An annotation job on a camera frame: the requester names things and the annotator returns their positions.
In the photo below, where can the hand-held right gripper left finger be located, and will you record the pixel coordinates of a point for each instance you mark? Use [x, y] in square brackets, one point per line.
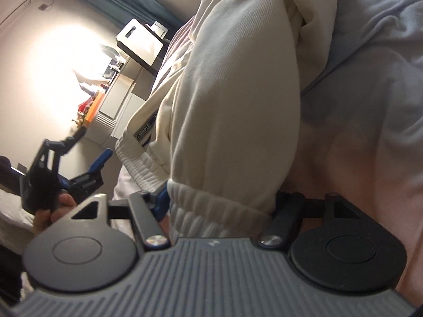
[162, 204]

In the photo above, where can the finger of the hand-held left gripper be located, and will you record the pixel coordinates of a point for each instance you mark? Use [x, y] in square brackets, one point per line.
[99, 163]
[74, 140]

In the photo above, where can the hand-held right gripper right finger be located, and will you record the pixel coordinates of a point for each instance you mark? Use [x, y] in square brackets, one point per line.
[287, 208]

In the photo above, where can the cream pants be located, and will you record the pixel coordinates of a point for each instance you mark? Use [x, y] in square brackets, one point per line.
[231, 89]

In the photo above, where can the person's left hand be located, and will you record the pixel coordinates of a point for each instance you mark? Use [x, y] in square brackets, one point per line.
[54, 214]

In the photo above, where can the orange box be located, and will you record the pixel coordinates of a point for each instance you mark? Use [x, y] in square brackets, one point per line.
[95, 107]

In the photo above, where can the white dresser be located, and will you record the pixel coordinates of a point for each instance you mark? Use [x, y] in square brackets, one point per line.
[122, 105]

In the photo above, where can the pink and blue duvet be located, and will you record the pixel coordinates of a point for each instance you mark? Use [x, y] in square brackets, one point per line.
[363, 105]

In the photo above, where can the white air conditioner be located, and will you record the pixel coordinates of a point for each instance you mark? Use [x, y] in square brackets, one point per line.
[15, 1]

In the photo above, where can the white chair with dark frame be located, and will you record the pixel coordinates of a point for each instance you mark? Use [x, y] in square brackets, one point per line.
[140, 41]

